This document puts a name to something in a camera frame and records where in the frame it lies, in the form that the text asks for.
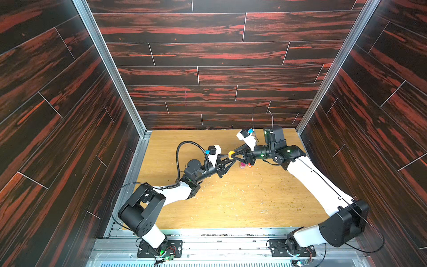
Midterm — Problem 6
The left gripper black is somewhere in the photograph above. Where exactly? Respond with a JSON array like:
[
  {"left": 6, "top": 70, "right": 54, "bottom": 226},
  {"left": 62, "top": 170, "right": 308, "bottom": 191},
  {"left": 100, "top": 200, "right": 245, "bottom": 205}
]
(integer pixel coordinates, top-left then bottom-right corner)
[{"left": 193, "top": 156, "right": 234, "bottom": 185}]

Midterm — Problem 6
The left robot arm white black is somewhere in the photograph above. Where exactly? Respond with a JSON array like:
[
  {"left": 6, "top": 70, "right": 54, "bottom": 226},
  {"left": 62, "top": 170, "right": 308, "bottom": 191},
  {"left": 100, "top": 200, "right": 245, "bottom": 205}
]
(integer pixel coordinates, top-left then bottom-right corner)
[{"left": 118, "top": 158, "right": 236, "bottom": 254}]

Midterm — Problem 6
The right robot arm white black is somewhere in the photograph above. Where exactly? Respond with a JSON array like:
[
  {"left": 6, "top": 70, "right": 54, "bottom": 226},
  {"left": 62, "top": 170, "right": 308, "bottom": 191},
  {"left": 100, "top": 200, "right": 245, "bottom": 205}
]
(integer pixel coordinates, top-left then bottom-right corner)
[{"left": 229, "top": 126, "right": 370, "bottom": 256}]

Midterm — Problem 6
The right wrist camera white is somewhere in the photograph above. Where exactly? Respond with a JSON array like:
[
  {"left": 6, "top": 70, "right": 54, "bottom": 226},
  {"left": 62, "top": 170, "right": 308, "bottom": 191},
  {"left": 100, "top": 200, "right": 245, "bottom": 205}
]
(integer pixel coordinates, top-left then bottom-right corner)
[{"left": 236, "top": 128, "right": 258, "bottom": 151}]

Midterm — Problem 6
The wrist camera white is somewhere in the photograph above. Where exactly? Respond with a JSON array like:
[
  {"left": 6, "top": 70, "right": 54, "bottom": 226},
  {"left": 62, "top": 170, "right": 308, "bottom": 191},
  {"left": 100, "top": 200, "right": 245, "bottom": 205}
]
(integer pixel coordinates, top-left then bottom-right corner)
[
  {"left": 236, "top": 128, "right": 258, "bottom": 151},
  {"left": 205, "top": 145, "right": 221, "bottom": 166}
]

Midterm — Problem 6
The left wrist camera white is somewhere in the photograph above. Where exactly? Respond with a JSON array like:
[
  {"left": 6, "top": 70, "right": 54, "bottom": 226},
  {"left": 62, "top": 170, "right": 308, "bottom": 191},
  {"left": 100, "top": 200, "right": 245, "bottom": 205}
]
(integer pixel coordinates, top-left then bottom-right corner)
[{"left": 205, "top": 145, "right": 221, "bottom": 166}]

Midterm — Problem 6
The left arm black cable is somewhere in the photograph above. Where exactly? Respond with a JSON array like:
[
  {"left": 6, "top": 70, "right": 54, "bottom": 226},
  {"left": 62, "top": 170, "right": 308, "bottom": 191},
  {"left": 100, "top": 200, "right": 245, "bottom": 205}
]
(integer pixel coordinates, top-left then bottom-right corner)
[{"left": 175, "top": 141, "right": 207, "bottom": 182}]

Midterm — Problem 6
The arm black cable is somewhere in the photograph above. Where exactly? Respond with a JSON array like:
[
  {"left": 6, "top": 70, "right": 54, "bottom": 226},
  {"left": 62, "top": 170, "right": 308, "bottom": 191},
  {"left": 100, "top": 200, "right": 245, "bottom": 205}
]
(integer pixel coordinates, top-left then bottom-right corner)
[
  {"left": 251, "top": 106, "right": 385, "bottom": 267},
  {"left": 175, "top": 141, "right": 207, "bottom": 182}
]

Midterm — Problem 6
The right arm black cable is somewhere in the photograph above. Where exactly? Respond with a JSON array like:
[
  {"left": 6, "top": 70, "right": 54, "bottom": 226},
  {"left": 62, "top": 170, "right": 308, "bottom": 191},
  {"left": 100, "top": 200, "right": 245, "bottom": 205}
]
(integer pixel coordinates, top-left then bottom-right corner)
[{"left": 251, "top": 106, "right": 385, "bottom": 267}]

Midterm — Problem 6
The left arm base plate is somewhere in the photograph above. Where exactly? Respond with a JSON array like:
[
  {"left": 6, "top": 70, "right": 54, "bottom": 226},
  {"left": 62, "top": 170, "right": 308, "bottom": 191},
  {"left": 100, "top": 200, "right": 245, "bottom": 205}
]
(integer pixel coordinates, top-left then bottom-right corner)
[{"left": 137, "top": 239, "right": 183, "bottom": 260}]

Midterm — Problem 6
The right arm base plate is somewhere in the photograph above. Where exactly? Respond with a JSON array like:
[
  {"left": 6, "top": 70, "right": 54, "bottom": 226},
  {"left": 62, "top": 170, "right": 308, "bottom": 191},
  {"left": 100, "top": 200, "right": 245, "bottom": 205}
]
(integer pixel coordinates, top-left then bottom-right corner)
[{"left": 266, "top": 239, "right": 316, "bottom": 258}]

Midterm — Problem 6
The aluminium front rail frame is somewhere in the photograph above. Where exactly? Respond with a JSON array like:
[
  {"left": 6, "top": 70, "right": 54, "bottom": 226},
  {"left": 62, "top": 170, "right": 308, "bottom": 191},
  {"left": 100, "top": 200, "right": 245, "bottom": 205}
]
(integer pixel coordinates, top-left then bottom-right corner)
[{"left": 86, "top": 227, "right": 376, "bottom": 267}]

